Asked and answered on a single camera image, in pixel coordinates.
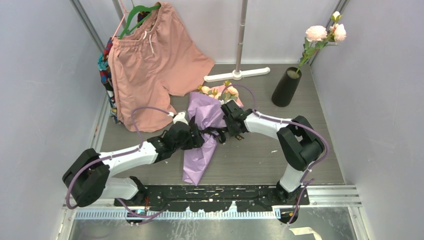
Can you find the black ribbon gold lettering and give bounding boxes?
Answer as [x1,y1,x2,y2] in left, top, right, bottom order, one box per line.
[200,126,229,144]

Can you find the purple paper flower bouquet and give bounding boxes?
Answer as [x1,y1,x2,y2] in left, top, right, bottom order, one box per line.
[182,80,243,186]

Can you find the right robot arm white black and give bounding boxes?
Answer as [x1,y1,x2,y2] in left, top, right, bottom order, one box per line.
[221,100,329,199]

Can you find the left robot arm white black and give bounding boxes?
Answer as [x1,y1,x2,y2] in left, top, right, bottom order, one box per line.
[62,121,205,209]

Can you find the black cylindrical vase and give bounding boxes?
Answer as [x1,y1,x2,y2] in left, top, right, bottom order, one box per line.
[271,67,302,107]

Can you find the white clothes rack stand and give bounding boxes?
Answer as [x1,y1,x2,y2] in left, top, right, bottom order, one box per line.
[203,0,271,83]

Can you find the pink shorts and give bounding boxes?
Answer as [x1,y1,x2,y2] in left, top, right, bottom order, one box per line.
[108,2,215,133]

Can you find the pink artificial rose stem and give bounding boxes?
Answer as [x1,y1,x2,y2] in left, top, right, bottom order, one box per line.
[295,11,347,77]

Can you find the colourful patterned garment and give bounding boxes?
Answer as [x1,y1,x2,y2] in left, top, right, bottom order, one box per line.
[97,37,121,124]

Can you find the green clothes hanger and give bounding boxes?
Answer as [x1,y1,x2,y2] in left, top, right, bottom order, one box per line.
[117,3,161,39]

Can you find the pink clothes hanger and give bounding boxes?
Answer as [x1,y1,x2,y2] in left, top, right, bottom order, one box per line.
[111,0,129,38]

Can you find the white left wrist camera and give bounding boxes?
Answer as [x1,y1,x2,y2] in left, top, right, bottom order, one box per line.
[172,111,189,125]

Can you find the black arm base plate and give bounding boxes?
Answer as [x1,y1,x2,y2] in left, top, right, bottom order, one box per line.
[114,185,310,213]

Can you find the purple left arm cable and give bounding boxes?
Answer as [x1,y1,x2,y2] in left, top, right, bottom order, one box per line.
[65,106,175,227]

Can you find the aluminium rail frame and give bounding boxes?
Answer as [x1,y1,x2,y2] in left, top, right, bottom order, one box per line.
[56,185,369,240]

